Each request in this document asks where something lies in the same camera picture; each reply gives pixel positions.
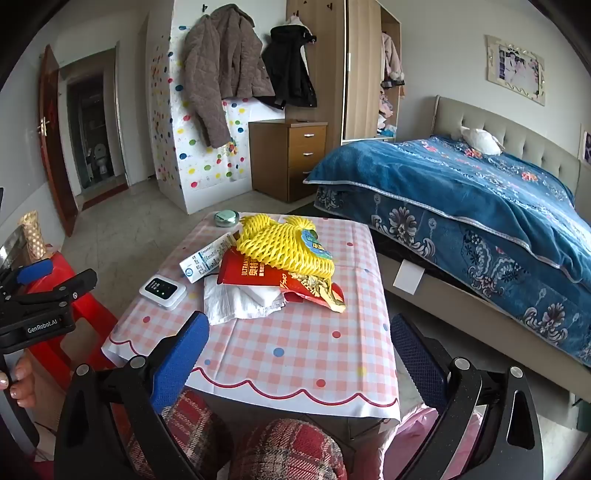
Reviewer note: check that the wall poster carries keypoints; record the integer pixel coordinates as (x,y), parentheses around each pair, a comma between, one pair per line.
(515,69)

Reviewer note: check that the small wall picture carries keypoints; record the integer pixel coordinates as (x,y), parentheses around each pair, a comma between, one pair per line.
(586,147)

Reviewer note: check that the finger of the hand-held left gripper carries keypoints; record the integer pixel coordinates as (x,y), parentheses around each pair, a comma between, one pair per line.
(34,272)
(69,286)

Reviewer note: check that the person's left leg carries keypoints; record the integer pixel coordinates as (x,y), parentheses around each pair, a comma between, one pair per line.
(198,429)

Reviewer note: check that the yellow foam fruit net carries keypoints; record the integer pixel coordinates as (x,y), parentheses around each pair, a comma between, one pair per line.
(272,244)

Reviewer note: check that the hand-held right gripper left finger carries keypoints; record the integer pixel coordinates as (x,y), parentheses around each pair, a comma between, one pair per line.
(180,364)

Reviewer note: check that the red plastic stool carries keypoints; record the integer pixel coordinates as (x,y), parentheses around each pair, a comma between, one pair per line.
(92,318)

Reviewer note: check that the person's right leg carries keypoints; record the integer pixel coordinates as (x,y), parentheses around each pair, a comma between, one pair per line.
(286,450)

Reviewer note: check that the pink coat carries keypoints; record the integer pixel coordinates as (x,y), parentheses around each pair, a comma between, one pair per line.
(390,55)

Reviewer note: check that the red snack bag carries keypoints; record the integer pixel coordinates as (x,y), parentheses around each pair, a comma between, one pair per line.
(244,272)

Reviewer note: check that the person's left hand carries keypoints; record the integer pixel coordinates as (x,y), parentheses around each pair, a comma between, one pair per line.
(21,371)

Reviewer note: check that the white portable router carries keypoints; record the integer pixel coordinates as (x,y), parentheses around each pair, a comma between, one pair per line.
(161,290)

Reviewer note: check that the beige upholstered bed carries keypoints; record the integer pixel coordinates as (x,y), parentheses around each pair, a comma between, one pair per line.
(531,134)

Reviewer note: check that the wooden wardrobe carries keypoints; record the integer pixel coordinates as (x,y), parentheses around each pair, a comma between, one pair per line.
(360,69)

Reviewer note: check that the table with pink checkered cloth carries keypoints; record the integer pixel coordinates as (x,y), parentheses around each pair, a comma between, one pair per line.
(295,337)

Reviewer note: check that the person's leg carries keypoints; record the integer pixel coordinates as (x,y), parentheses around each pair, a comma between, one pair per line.
(198,429)
(286,450)

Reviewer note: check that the white pillow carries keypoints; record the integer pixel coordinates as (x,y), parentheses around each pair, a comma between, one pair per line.
(482,138)

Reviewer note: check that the wooden drawer nightstand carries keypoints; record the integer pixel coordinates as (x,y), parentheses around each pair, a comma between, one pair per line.
(277,157)

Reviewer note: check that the brown quilted jacket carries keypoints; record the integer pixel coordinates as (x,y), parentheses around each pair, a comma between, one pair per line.
(217,69)

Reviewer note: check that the white toothpaste box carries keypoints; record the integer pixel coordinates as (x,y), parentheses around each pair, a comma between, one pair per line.
(203,263)

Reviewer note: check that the brown wooden door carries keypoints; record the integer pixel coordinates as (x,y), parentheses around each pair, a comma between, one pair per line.
(55,161)

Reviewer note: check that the white toilet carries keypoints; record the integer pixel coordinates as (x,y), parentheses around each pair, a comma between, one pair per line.
(100,161)

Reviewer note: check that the white polka dot cabinet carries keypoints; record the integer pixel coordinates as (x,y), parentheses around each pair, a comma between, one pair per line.
(171,138)

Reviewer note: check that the black jacket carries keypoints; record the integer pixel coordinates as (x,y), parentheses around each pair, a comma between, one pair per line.
(288,69)

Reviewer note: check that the pink trash bin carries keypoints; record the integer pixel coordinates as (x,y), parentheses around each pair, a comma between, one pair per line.
(415,438)

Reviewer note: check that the blue floral blanket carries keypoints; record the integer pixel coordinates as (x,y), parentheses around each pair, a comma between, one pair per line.
(438,184)

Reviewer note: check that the green round tin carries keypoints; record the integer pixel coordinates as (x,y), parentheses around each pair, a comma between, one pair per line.
(226,219)

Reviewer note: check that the woven yellow basket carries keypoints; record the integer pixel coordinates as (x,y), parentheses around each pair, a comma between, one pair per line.
(32,235)

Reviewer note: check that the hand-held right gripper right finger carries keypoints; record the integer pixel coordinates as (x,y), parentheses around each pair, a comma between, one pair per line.
(415,360)

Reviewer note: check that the white paper tag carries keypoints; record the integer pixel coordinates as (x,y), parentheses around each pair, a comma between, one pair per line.
(407,276)

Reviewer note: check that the white tissue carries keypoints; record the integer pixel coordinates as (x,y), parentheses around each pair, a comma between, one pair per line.
(231,302)

